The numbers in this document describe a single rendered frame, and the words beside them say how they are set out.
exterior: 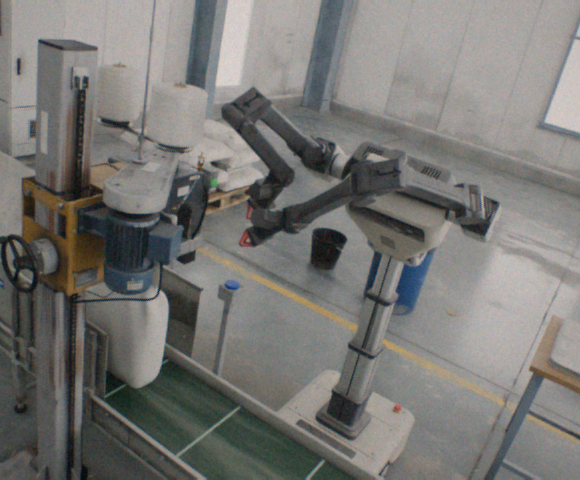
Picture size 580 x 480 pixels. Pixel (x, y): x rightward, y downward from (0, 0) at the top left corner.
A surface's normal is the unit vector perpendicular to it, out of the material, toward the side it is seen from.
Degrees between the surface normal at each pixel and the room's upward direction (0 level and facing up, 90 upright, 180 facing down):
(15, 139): 90
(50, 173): 90
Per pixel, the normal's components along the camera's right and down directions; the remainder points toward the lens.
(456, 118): -0.55, 0.25
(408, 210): -0.21, -0.52
